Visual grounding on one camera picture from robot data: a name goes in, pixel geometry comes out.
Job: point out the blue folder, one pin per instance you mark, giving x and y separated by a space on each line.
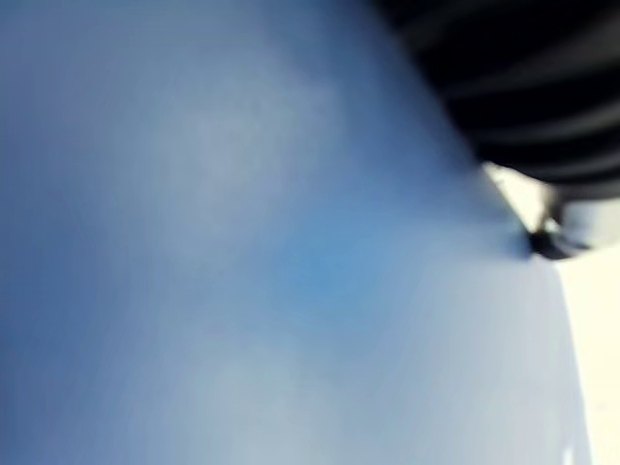
252 252

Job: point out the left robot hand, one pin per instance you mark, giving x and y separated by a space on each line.
533 87

